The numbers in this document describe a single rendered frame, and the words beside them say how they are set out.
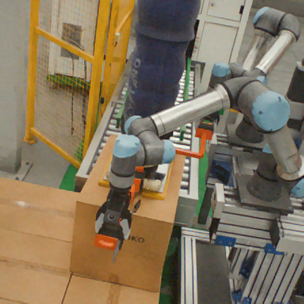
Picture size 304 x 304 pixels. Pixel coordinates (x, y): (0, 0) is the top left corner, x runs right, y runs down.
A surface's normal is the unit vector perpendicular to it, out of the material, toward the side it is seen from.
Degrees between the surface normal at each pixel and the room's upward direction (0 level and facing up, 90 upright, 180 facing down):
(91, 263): 90
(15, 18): 90
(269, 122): 84
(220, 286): 0
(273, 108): 86
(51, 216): 0
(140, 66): 78
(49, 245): 0
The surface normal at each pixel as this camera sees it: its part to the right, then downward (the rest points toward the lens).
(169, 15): 0.08, 0.61
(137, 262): -0.16, 0.48
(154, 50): -0.36, 0.61
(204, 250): 0.17, -0.85
